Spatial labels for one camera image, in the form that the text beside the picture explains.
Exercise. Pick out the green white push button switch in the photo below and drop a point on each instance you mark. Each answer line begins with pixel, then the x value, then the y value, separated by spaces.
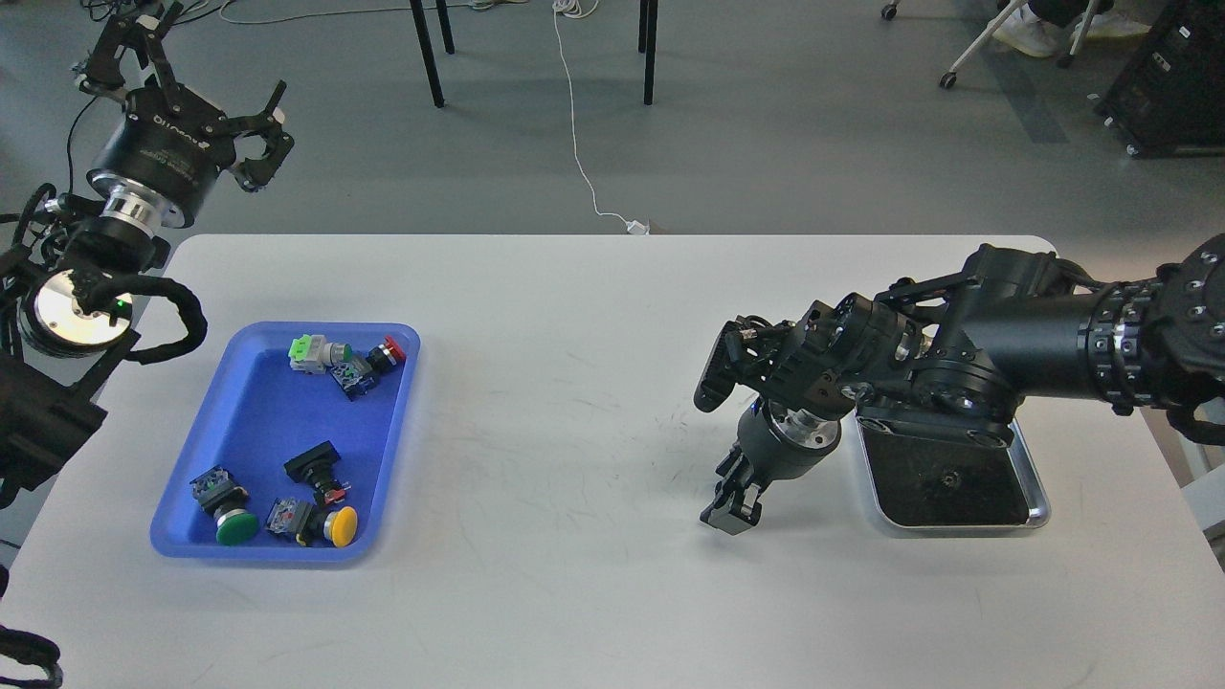
pixel 315 354

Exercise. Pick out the black table leg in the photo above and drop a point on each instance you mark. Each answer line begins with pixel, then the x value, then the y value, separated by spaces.
pixel 426 47
pixel 648 16

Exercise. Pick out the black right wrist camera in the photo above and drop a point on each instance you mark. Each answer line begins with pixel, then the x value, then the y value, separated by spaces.
pixel 742 354

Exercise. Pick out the black table leg right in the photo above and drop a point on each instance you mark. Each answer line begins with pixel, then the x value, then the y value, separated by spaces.
pixel 648 16

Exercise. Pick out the yellow mushroom push button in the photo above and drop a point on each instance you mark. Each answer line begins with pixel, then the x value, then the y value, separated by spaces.
pixel 303 522

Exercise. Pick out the black square push button switch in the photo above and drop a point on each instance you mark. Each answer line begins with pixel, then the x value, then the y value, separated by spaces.
pixel 315 467

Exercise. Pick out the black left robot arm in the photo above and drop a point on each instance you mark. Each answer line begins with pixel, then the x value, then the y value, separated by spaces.
pixel 37 109

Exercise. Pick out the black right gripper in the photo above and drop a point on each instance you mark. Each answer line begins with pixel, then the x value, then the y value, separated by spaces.
pixel 773 443

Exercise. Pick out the black table leg left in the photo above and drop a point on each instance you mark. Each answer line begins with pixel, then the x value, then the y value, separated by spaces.
pixel 426 47

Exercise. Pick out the red push button switch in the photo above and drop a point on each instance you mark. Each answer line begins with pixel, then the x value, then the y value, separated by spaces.
pixel 363 372

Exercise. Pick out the green mushroom push button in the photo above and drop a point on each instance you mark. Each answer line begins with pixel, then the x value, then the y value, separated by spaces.
pixel 222 497

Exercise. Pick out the silver metal tray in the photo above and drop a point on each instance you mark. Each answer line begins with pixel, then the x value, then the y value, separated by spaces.
pixel 933 488

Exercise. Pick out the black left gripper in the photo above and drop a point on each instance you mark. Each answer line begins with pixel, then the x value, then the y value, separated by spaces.
pixel 158 163

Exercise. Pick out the black equipment case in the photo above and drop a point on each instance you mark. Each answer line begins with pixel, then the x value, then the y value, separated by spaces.
pixel 1168 100

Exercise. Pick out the blue plastic tray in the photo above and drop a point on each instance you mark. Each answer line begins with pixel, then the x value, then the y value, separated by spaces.
pixel 258 412

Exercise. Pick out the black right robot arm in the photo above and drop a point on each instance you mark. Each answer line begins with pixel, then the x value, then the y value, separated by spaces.
pixel 934 371

